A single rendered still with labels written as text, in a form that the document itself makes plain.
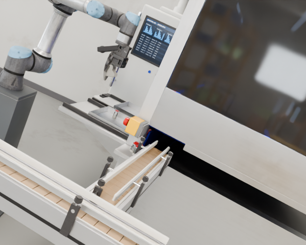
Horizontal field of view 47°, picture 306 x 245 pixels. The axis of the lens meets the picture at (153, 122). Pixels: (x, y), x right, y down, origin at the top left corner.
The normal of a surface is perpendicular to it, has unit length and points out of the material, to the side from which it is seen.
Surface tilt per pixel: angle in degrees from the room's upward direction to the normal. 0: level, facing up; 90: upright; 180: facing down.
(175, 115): 90
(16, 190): 90
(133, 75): 90
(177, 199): 90
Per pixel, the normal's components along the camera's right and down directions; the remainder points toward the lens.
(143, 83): -0.31, 0.12
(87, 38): -0.10, 0.23
